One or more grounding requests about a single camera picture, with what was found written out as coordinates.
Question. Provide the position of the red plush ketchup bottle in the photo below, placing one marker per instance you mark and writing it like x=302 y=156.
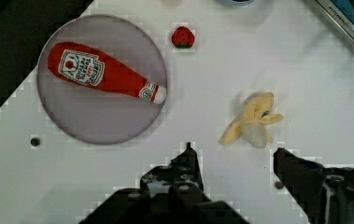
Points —
x=92 y=68

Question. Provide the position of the red plush strawberry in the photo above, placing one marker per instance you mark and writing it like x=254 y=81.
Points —
x=183 y=38

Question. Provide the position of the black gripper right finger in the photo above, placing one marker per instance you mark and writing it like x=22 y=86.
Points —
x=326 y=195

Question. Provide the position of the grey round plate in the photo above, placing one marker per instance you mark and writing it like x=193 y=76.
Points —
x=100 y=117

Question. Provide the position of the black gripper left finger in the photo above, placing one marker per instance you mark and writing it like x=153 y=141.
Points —
x=167 y=194

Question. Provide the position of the yellow plush peeled banana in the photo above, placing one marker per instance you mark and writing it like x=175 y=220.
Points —
x=251 y=122

